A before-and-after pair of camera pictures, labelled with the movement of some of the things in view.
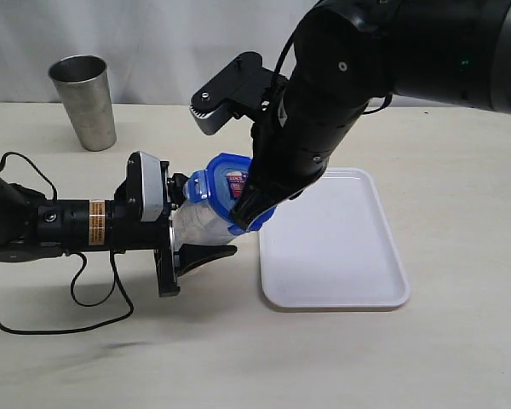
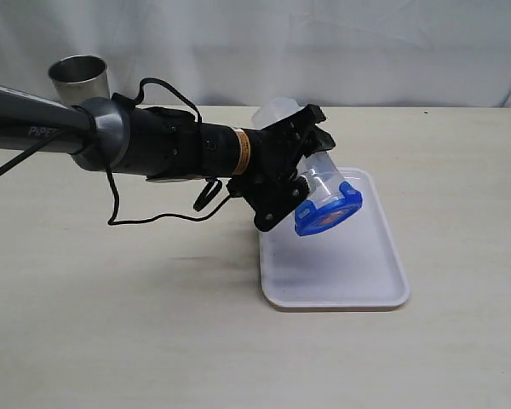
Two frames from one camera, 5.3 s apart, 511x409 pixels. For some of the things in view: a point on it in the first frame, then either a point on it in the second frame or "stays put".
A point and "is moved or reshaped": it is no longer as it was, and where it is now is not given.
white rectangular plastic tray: (332, 247) stays put
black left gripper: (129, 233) → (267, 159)
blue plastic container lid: (221, 181) is moved or reshaped
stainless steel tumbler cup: (83, 83) stays put
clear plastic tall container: (196, 223) → (317, 169)
